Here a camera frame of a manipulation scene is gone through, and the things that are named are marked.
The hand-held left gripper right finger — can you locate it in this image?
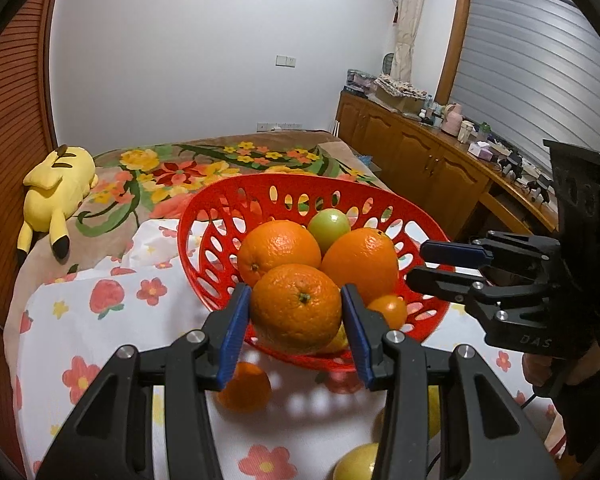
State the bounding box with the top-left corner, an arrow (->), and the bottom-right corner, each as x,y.
341,284 -> 561,480

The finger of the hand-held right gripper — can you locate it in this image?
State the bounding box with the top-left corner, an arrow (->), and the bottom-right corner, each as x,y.
420,231 -> 561,267
406,266 -> 548,307

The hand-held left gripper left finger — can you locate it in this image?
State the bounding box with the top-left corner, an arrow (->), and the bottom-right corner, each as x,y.
35,282 -> 253,480

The yellow lemon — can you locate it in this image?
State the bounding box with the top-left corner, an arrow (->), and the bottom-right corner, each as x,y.
315,322 -> 351,355

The small tangerine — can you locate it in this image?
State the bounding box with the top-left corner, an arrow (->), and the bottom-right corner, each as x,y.
366,294 -> 409,333
216,361 -> 272,414

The medium orange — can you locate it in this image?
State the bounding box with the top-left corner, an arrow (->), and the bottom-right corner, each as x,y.
250,263 -> 343,354

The large orange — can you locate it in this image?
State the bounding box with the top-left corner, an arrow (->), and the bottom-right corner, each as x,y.
237,220 -> 322,287
320,227 -> 400,306

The green jujube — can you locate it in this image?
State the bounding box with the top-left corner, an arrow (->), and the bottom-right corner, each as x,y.
307,209 -> 352,257

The red perforated plastic basket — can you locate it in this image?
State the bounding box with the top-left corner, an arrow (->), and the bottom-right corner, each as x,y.
176,173 -> 453,373

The person's right hand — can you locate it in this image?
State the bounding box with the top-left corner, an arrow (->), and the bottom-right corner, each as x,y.
522,342 -> 600,398

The yellow-green lemon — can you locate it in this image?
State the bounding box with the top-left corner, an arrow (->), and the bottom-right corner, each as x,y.
371,384 -> 443,443

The white floral tablecloth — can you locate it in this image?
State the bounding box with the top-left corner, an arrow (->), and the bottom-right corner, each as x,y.
10,217 -> 568,480

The wooden sideboard cabinet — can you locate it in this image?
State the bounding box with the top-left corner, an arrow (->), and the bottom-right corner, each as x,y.
336,89 -> 561,251

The yellow-green jujube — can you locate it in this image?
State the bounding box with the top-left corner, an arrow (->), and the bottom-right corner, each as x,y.
333,442 -> 381,480

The pink bottle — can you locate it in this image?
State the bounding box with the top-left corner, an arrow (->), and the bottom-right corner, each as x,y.
441,102 -> 463,136

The cardboard box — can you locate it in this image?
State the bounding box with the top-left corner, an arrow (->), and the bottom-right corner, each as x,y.
375,74 -> 428,113

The floral blanket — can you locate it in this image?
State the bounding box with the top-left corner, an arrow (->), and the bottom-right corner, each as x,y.
2,132 -> 381,311

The grey window blind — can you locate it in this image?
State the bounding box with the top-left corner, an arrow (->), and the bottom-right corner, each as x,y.
447,0 -> 600,156

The pale patterned curtain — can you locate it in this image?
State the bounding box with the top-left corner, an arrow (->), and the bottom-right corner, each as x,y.
391,0 -> 431,83

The yellow plush toy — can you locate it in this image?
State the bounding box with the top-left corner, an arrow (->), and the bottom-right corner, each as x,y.
16,145 -> 100,266

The wooden slatted wardrobe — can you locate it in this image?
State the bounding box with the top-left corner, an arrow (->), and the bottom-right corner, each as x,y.
0,0 -> 63,331

